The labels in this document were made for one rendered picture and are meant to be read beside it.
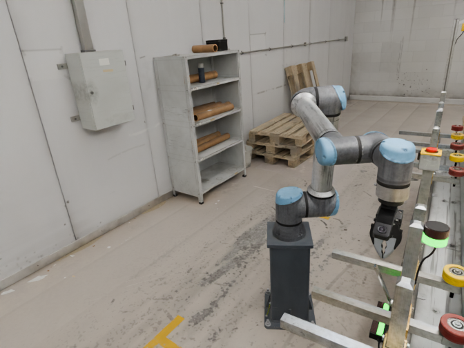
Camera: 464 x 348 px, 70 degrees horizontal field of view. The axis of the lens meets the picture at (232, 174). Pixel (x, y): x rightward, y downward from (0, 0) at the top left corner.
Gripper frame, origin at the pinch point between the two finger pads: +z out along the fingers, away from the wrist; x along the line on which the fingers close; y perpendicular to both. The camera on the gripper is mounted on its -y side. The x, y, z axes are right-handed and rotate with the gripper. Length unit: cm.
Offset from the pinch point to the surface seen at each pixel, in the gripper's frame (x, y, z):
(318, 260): 56, 117, 101
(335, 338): 5.1, -33.2, 5.1
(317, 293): 17.4, -9.2, 15.1
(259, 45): 231, 363, -54
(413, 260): -8.7, -5.6, -5.0
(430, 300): -17, 34, 39
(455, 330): -21.1, -10.5, 10.4
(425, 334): -14.8, -9.3, 16.6
